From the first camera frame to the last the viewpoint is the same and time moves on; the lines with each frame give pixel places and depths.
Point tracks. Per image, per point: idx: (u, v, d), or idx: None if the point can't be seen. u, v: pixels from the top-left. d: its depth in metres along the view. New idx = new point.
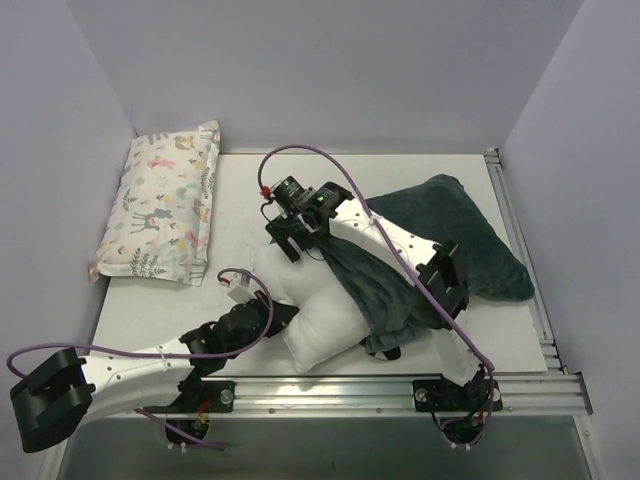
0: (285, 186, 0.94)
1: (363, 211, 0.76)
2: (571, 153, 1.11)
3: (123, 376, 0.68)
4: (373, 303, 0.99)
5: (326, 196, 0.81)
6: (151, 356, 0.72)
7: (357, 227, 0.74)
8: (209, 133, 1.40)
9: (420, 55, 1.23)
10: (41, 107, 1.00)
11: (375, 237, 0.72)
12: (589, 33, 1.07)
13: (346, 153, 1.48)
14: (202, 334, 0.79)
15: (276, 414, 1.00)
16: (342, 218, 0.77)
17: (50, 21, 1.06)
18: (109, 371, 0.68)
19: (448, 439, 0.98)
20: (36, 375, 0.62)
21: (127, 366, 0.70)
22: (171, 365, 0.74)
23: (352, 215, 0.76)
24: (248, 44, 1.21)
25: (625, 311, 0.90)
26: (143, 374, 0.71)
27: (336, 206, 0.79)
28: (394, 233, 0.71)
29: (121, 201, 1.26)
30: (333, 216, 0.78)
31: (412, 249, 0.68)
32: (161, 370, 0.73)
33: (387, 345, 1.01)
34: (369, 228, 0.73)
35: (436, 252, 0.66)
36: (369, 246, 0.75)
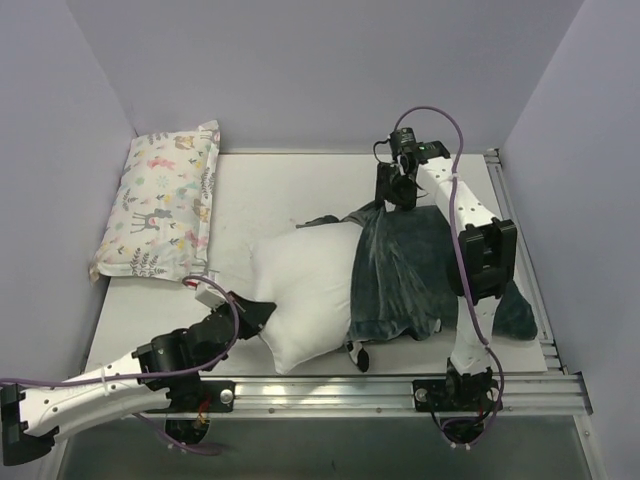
0: (402, 132, 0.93)
1: (450, 169, 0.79)
2: (570, 154, 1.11)
3: (60, 408, 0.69)
4: (364, 283, 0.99)
5: (428, 147, 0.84)
6: (93, 381, 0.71)
7: (437, 179, 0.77)
8: (209, 133, 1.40)
9: (419, 55, 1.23)
10: (41, 107, 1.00)
11: (444, 191, 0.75)
12: (589, 34, 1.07)
13: (346, 153, 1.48)
14: (166, 344, 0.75)
15: (276, 413, 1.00)
16: (429, 168, 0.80)
17: (51, 22, 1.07)
18: (46, 405, 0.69)
19: (448, 439, 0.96)
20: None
21: (65, 396, 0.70)
22: (116, 387, 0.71)
23: (438, 169, 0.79)
24: (248, 44, 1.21)
25: (624, 312, 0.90)
26: (87, 399, 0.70)
27: (432, 158, 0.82)
28: (465, 194, 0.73)
29: (122, 201, 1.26)
30: (423, 164, 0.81)
31: (471, 213, 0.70)
32: (103, 395, 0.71)
33: (365, 334, 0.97)
34: (446, 183, 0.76)
35: (492, 222, 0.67)
36: (438, 200, 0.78)
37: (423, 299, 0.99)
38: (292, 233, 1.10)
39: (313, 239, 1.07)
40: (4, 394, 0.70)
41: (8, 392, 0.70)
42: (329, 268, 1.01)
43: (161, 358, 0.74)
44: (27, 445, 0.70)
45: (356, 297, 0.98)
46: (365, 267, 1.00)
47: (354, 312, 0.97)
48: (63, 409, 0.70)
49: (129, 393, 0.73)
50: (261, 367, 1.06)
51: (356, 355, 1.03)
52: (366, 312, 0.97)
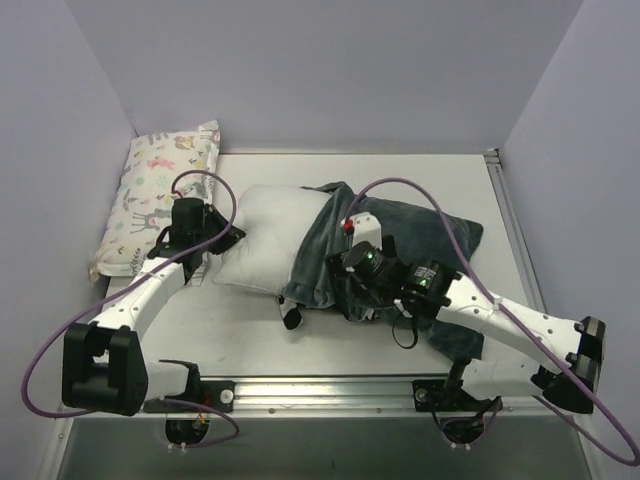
0: (370, 260, 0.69)
1: (478, 292, 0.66)
2: (571, 153, 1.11)
3: (139, 305, 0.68)
4: (312, 251, 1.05)
5: (430, 277, 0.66)
6: (143, 278, 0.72)
7: (480, 315, 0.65)
8: (209, 133, 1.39)
9: (419, 55, 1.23)
10: (41, 106, 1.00)
11: (502, 324, 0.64)
12: (589, 34, 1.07)
13: (346, 153, 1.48)
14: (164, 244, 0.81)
15: (277, 414, 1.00)
16: (459, 306, 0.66)
17: (50, 21, 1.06)
18: (125, 310, 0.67)
19: (448, 439, 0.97)
20: (67, 370, 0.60)
21: (133, 301, 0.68)
22: (164, 274, 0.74)
23: (468, 300, 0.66)
24: (248, 43, 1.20)
25: (624, 311, 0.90)
26: (151, 293, 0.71)
27: (449, 289, 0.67)
28: (524, 316, 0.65)
29: (122, 201, 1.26)
30: (448, 303, 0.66)
31: (553, 336, 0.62)
32: (162, 282, 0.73)
33: (297, 295, 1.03)
34: (495, 314, 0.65)
35: (584, 335, 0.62)
36: (492, 332, 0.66)
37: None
38: (274, 191, 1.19)
39: (290, 199, 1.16)
40: (72, 337, 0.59)
41: (75, 331, 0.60)
42: (294, 226, 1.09)
43: (171, 250, 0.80)
44: (137, 350, 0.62)
45: (301, 260, 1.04)
46: (319, 238, 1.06)
47: (296, 273, 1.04)
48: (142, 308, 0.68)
49: (170, 287, 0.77)
50: (260, 366, 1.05)
51: (286, 310, 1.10)
52: (306, 277, 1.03)
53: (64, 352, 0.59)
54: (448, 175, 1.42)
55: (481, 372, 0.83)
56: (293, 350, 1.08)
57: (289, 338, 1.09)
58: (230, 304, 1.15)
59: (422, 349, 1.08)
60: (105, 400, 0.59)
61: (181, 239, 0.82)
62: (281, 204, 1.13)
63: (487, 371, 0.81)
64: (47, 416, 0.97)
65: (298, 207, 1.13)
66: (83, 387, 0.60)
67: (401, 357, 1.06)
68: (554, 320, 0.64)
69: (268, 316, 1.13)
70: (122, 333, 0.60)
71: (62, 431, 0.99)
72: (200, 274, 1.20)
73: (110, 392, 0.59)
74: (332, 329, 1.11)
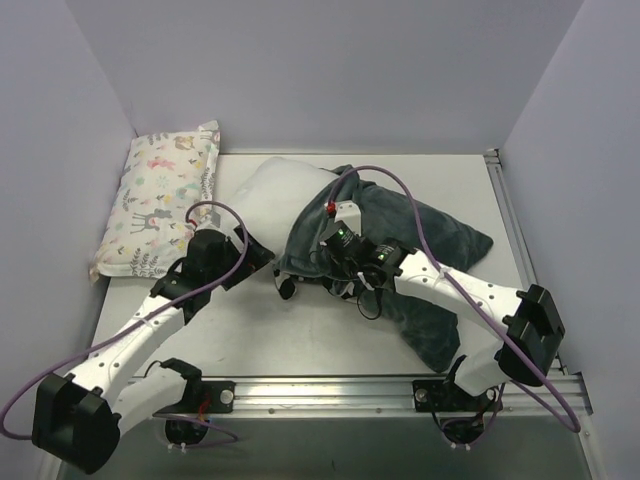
0: (341, 236, 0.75)
1: (429, 264, 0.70)
2: (570, 153, 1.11)
3: (119, 361, 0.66)
4: (305, 227, 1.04)
5: (386, 253, 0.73)
6: (134, 327, 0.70)
7: (427, 283, 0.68)
8: (209, 133, 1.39)
9: (419, 56, 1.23)
10: (41, 107, 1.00)
11: (448, 291, 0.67)
12: (589, 33, 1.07)
13: (347, 153, 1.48)
14: (173, 277, 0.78)
15: (276, 414, 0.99)
16: (410, 275, 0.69)
17: (51, 21, 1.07)
18: (104, 365, 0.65)
19: (448, 439, 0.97)
20: (39, 418, 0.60)
21: (116, 353, 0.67)
22: (158, 322, 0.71)
23: (418, 270, 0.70)
24: (248, 43, 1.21)
25: (624, 310, 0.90)
26: (138, 344, 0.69)
27: (400, 260, 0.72)
28: (468, 282, 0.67)
29: (121, 201, 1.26)
30: (398, 273, 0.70)
31: (493, 300, 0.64)
32: (153, 333, 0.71)
33: (292, 267, 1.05)
34: (441, 281, 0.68)
35: (524, 299, 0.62)
36: (443, 301, 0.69)
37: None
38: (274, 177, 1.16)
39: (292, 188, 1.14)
40: (45, 390, 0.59)
41: (48, 387, 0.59)
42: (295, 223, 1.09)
43: (177, 287, 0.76)
44: (106, 416, 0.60)
45: (295, 234, 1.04)
46: (314, 213, 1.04)
47: (290, 246, 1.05)
48: (124, 363, 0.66)
49: (166, 333, 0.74)
50: (259, 367, 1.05)
51: (280, 282, 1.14)
52: (299, 249, 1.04)
53: (36, 401, 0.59)
54: (448, 175, 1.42)
55: (470, 363, 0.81)
56: (292, 349, 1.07)
57: (289, 339, 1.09)
58: (228, 305, 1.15)
59: None
60: (68, 456, 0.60)
61: (192, 273, 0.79)
62: (278, 195, 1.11)
63: (470, 363, 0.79)
64: None
65: (297, 195, 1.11)
66: (51, 437, 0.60)
67: (402, 357, 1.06)
68: (498, 288, 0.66)
69: (268, 316, 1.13)
70: (91, 396, 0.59)
71: None
72: None
73: (74, 450, 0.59)
74: (333, 329, 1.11)
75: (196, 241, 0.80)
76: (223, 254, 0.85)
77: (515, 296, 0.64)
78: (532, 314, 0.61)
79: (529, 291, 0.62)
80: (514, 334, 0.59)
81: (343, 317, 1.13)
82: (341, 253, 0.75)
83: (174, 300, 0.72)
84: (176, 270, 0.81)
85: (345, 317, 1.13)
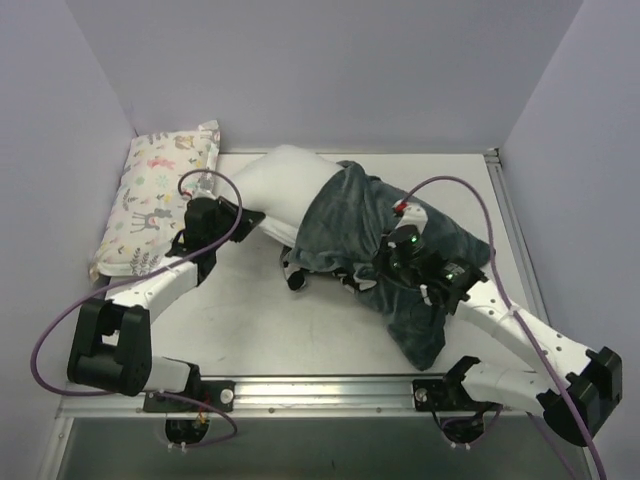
0: (412, 243, 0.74)
1: (499, 295, 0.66)
2: (569, 153, 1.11)
3: (154, 290, 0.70)
4: (314, 222, 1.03)
5: (455, 273, 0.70)
6: (159, 271, 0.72)
7: (493, 316, 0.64)
8: (209, 133, 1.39)
9: (419, 56, 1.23)
10: (41, 106, 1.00)
11: (514, 329, 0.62)
12: (589, 33, 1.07)
13: (346, 153, 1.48)
14: (180, 247, 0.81)
15: (277, 413, 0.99)
16: (475, 303, 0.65)
17: (51, 21, 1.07)
18: (139, 294, 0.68)
19: (448, 439, 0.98)
20: (77, 344, 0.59)
21: (148, 286, 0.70)
22: (180, 270, 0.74)
23: (486, 300, 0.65)
24: (248, 44, 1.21)
25: (624, 310, 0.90)
26: (166, 281, 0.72)
27: (470, 286, 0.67)
28: (537, 327, 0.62)
29: (121, 200, 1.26)
30: (465, 298, 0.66)
31: (560, 352, 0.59)
32: (177, 277, 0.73)
33: (299, 260, 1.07)
34: (508, 319, 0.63)
35: (592, 360, 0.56)
36: (502, 335, 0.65)
37: (358, 240, 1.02)
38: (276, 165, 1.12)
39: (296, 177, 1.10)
40: (87, 310, 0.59)
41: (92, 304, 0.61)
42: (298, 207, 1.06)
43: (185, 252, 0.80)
44: (146, 332, 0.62)
45: (305, 229, 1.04)
46: (323, 208, 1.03)
47: (299, 240, 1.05)
48: (156, 295, 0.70)
49: (184, 282, 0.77)
50: (259, 366, 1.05)
51: (290, 273, 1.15)
52: (309, 243, 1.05)
53: (77, 324, 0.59)
54: (449, 175, 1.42)
55: (489, 374, 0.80)
56: (293, 348, 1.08)
57: (289, 338, 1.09)
58: (228, 305, 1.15)
59: None
60: (109, 380, 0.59)
61: (194, 242, 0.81)
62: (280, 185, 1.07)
63: (494, 375, 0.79)
64: (48, 415, 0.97)
65: (301, 182, 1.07)
66: (89, 364, 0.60)
67: (402, 357, 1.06)
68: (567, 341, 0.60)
69: (269, 316, 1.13)
70: (134, 309, 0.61)
71: (62, 430, 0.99)
72: None
73: (115, 369, 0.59)
74: (333, 328, 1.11)
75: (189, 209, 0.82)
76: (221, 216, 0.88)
77: (584, 355, 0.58)
78: (596, 378, 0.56)
79: (602, 355, 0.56)
80: (574, 394, 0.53)
81: (343, 317, 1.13)
82: (407, 255, 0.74)
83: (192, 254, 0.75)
84: (178, 241, 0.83)
85: (345, 317, 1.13)
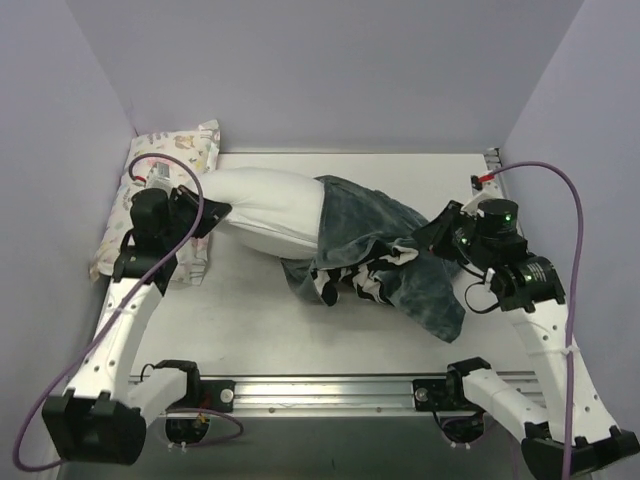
0: (504, 221, 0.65)
1: (562, 325, 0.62)
2: (569, 153, 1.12)
3: (115, 357, 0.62)
4: (336, 215, 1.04)
5: (535, 275, 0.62)
6: (113, 319, 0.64)
7: (545, 343, 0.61)
8: (209, 133, 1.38)
9: (419, 56, 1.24)
10: (43, 106, 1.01)
11: (558, 370, 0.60)
12: (590, 33, 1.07)
13: (347, 153, 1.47)
14: (130, 254, 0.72)
15: (277, 413, 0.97)
16: (538, 321, 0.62)
17: (51, 21, 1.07)
18: (100, 367, 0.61)
19: (449, 439, 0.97)
20: (59, 439, 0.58)
21: (107, 350, 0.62)
22: (136, 304, 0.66)
23: (546, 325, 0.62)
24: (249, 44, 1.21)
25: (624, 309, 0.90)
26: (126, 332, 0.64)
27: (537, 299, 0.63)
28: (582, 380, 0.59)
29: (121, 201, 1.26)
30: (529, 309, 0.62)
31: (586, 412, 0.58)
32: (135, 317, 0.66)
33: (329, 261, 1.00)
34: (558, 355, 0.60)
35: (610, 437, 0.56)
36: (538, 363, 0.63)
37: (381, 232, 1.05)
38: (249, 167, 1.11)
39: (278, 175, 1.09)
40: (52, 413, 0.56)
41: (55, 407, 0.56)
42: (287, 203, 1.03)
43: (138, 263, 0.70)
44: (125, 409, 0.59)
45: (327, 227, 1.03)
46: (339, 204, 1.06)
47: (323, 242, 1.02)
48: (119, 357, 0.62)
49: (148, 309, 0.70)
50: (259, 366, 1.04)
51: (322, 287, 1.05)
52: (335, 240, 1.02)
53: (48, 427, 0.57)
54: (450, 174, 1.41)
55: (487, 386, 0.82)
56: (293, 348, 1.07)
57: (290, 339, 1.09)
58: (229, 305, 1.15)
59: (421, 349, 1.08)
60: (107, 456, 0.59)
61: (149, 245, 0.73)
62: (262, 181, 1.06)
63: (494, 386, 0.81)
64: None
65: (288, 182, 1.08)
66: (80, 448, 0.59)
67: (402, 357, 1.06)
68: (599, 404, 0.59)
69: (269, 316, 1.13)
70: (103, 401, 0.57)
71: None
72: (200, 273, 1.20)
73: (109, 451, 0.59)
74: (333, 328, 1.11)
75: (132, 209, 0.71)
76: (173, 213, 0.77)
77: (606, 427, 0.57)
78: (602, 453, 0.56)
79: (621, 436, 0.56)
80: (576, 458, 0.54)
81: (343, 318, 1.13)
82: (493, 233, 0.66)
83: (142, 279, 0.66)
84: (128, 244, 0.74)
85: (345, 317, 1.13)
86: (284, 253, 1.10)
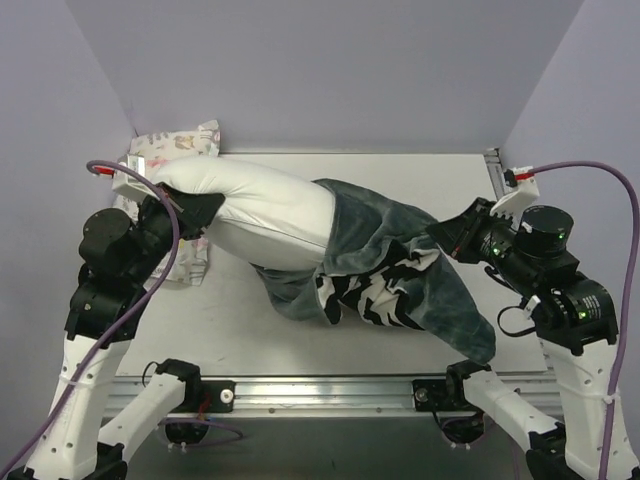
0: (560, 241, 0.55)
1: (608, 369, 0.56)
2: (568, 152, 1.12)
3: (71, 438, 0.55)
4: (347, 218, 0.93)
5: (590, 309, 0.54)
6: (67, 394, 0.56)
7: (587, 387, 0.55)
8: (209, 133, 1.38)
9: (418, 56, 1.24)
10: (42, 105, 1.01)
11: (597, 417, 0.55)
12: (590, 32, 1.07)
13: (347, 153, 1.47)
14: (87, 296, 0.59)
15: (276, 413, 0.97)
16: (581, 365, 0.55)
17: (51, 21, 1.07)
18: (55, 449, 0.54)
19: (449, 439, 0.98)
20: None
21: (62, 431, 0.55)
22: (93, 375, 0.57)
23: (591, 369, 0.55)
24: (248, 43, 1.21)
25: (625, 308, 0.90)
26: (82, 408, 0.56)
27: (587, 337, 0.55)
28: (618, 425, 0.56)
29: (120, 203, 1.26)
30: (579, 352, 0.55)
31: (615, 456, 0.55)
32: (92, 390, 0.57)
33: (339, 268, 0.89)
34: (598, 402, 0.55)
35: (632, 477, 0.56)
36: (572, 400, 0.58)
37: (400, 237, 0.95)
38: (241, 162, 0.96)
39: (276, 174, 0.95)
40: None
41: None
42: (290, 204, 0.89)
43: (96, 307, 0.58)
44: None
45: (339, 228, 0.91)
46: (352, 206, 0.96)
47: (332, 246, 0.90)
48: (77, 437, 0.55)
49: (112, 367, 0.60)
50: (259, 367, 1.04)
51: (326, 300, 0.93)
52: (349, 244, 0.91)
53: None
54: (450, 174, 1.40)
55: (492, 393, 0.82)
56: (293, 349, 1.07)
57: (290, 339, 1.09)
58: (229, 306, 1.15)
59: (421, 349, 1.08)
60: None
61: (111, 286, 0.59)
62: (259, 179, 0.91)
63: (497, 393, 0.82)
64: None
65: (287, 181, 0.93)
66: None
67: (401, 357, 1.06)
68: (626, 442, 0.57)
69: (269, 316, 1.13)
70: None
71: None
72: (200, 274, 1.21)
73: None
74: (333, 327, 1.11)
75: (86, 241, 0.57)
76: (141, 232, 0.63)
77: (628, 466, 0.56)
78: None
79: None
80: None
81: (344, 319, 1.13)
82: (540, 252, 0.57)
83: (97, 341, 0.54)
84: (87, 274, 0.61)
85: (345, 318, 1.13)
86: (279, 262, 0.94)
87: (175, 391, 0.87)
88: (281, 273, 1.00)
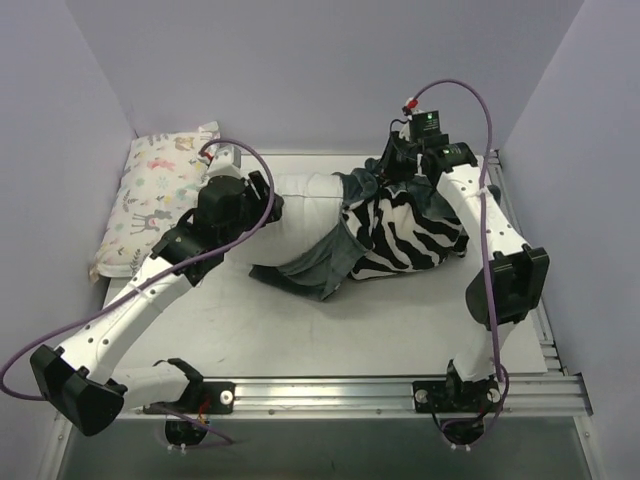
0: (428, 119, 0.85)
1: (477, 179, 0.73)
2: (568, 154, 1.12)
3: (110, 337, 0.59)
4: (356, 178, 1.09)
5: (451, 151, 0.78)
6: (127, 297, 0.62)
7: (463, 191, 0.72)
8: (209, 134, 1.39)
9: (418, 58, 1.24)
10: (41, 108, 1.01)
11: (472, 206, 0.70)
12: (589, 35, 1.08)
13: (347, 154, 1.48)
14: (180, 232, 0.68)
15: (277, 414, 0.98)
16: (454, 178, 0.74)
17: (51, 24, 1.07)
18: (93, 340, 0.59)
19: (449, 440, 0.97)
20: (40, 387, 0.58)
21: (106, 328, 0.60)
22: (156, 291, 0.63)
23: (463, 179, 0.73)
24: (248, 46, 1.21)
25: (624, 310, 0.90)
26: (130, 316, 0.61)
27: (457, 165, 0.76)
28: (495, 215, 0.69)
29: (120, 204, 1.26)
30: (448, 172, 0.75)
31: (499, 236, 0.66)
32: (149, 302, 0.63)
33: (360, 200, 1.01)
34: (473, 198, 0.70)
35: (522, 250, 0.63)
36: (464, 216, 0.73)
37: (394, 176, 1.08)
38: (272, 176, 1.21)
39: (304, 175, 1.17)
40: (36, 363, 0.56)
41: (40, 359, 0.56)
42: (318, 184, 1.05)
43: (185, 245, 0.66)
44: (100, 392, 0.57)
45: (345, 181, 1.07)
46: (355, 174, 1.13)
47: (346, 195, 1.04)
48: (114, 339, 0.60)
49: (169, 300, 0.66)
50: (259, 367, 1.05)
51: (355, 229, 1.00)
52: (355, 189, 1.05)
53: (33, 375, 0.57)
54: None
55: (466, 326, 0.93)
56: (293, 349, 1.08)
57: (289, 339, 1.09)
58: (228, 305, 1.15)
59: (420, 349, 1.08)
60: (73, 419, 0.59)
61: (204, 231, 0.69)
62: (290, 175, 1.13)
63: None
64: (46, 416, 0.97)
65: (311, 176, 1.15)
66: (57, 404, 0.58)
67: (400, 357, 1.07)
68: (514, 232, 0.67)
69: (269, 316, 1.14)
70: (81, 375, 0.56)
71: (62, 432, 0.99)
72: None
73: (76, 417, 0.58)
74: (333, 328, 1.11)
75: (208, 192, 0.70)
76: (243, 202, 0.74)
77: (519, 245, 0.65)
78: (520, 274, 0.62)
79: (532, 248, 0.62)
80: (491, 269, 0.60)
81: (343, 317, 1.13)
82: (421, 132, 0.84)
83: (174, 266, 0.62)
84: (186, 221, 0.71)
85: (345, 317, 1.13)
86: (313, 237, 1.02)
87: (181, 378, 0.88)
88: (310, 253, 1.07)
